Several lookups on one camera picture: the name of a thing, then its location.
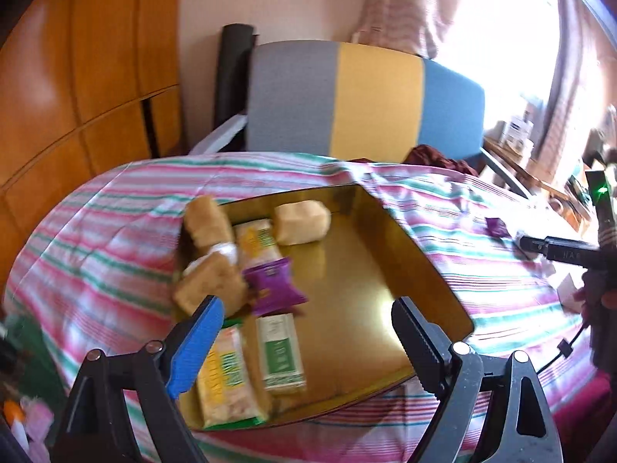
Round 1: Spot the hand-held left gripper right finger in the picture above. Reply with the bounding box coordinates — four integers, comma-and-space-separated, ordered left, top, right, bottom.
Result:
391, 296, 562, 463

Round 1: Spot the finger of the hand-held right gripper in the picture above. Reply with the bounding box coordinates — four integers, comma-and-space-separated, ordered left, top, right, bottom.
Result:
542, 235, 601, 267
515, 234, 548, 259

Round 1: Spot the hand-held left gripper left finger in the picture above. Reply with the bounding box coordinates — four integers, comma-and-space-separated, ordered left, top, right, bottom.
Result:
51, 294, 225, 463

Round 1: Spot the yellow green cracker packet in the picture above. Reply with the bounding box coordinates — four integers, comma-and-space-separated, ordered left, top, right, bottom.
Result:
234, 219, 285, 271
195, 323, 270, 431

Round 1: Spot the yellow sponge block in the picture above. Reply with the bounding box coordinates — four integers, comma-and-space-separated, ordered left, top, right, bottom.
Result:
182, 195, 236, 252
174, 253, 249, 316

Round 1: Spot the gold metal tray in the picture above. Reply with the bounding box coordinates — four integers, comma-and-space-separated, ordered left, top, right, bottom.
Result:
174, 183, 475, 432

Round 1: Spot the green white snack packet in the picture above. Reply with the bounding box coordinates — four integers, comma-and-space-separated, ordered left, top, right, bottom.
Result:
255, 313, 308, 392

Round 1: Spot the purple snack packet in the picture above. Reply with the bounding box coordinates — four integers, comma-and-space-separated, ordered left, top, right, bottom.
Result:
484, 216, 511, 239
242, 257, 309, 316

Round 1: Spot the pale rice cake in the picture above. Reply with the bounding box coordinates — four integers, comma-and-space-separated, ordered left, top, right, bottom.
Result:
274, 200, 332, 247

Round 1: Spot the person's right hand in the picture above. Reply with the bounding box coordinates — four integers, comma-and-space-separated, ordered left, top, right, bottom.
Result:
573, 270, 617, 329

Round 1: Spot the wooden desk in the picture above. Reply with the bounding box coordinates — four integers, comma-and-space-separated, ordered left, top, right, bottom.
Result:
482, 135, 598, 232

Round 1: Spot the white plastic wrapped item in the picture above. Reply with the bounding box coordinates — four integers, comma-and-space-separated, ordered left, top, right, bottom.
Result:
185, 241, 239, 275

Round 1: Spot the white carton box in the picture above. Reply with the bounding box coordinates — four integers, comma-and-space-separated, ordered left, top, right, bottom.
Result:
499, 115, 536, 155

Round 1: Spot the dark red cloth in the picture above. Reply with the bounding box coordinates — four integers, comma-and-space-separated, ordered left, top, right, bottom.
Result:
402, 144, 480, 177

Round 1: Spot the pink green striped tablecloth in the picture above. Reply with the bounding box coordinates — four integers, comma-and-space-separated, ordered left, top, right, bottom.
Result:
2, 151, 617, 463

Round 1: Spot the pink patterned curtain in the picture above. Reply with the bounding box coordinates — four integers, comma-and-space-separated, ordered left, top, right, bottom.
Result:
354, 0, 464, 59
540, 0, 617, 189

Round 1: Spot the red bedding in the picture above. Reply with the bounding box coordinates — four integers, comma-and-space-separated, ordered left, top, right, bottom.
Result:
545, 371, 617, 463

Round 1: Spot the pink plastic bag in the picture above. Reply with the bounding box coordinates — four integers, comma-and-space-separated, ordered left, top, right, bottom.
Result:
19, 395, 54, 439

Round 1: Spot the grey yellow blue chair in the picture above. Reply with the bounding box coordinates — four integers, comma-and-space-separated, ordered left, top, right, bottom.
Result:
246, 41, 536, 198

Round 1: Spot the window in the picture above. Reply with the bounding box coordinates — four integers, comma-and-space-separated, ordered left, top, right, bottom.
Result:
434, 0, 565, 121

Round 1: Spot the black rolled mat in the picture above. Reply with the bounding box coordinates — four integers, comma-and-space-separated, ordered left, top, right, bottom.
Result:
213, 23, 255, 152

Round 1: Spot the orange wooden wardrobe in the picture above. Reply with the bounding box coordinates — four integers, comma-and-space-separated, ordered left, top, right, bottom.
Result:
0, 0, 186, 213

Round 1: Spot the black cable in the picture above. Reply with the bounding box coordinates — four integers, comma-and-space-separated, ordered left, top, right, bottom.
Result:
535, 325, 591, 377

